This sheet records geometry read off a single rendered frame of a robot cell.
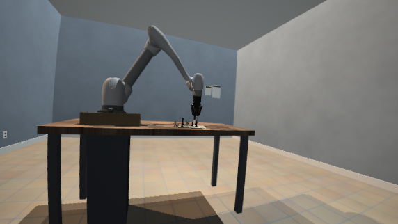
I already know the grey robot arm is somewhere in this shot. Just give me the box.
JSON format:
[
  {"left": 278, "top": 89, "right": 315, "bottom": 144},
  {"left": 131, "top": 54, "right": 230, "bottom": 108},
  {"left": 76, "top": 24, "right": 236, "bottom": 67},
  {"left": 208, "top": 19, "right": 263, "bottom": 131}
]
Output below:
[{"left": 97, "top": 26, "right": 204, "bottom": 113}]

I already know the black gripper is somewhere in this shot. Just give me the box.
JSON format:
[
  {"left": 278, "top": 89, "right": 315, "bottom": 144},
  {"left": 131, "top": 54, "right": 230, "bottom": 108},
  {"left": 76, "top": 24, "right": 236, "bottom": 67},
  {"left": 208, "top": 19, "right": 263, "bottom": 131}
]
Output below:
[{"left": 191, "top": 96, "right": 202, "bottom": 123}]

